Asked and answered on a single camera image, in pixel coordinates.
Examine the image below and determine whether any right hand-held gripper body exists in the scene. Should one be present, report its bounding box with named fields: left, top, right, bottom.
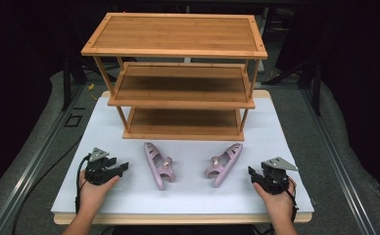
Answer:
left=260, top=156, right=300, bottom=196

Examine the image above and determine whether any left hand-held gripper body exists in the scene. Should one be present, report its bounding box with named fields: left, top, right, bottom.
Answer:
left=83, top=147, right=120, bottom=186

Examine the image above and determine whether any pink sandal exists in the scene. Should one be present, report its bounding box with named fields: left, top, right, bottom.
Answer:
left=205, top=142, right=244, bottom=189
left=143, top=141, right=177, bottom=192

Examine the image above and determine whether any three-tier wooden shoe rack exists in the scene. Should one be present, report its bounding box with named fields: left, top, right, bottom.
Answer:
left=80, top=12, right=268, bottom=142

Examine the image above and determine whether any person's left hand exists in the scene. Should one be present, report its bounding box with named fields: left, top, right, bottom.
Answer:
left=78, top=170, right=121, bottom=214

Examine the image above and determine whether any person's right hand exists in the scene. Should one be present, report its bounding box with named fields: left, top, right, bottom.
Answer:
left=253, top=182, right=298, bottom=224

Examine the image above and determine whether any small yellow item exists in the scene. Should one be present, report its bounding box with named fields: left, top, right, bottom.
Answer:
left=87, top=83, right=98, bottom=101

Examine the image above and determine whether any black metal stand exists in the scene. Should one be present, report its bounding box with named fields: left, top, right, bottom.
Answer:
left=310, top=58, right=323, bottom=116
left=62, top=55, right=73, bottom=112

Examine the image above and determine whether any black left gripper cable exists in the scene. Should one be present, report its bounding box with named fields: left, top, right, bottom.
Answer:
left=74, top=154, right=91, bottom=215

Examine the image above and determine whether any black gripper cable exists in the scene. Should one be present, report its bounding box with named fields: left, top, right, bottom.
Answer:
left=74, top=154, right=91, bottom=215
left=285, top=177, right=300, bottom=224

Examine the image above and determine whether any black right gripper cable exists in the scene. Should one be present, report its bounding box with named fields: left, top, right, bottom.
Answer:
left=285, top=177, right=300, bottom=224

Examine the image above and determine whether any black floor cable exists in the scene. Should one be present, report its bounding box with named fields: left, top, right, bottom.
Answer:
left=11, top=140, right=83, bottom=235

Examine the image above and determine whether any metal floor rail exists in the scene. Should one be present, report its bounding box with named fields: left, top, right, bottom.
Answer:
left=302, top=87, right=377, bottom=235
left=0, top=85, right=86, bottom=235

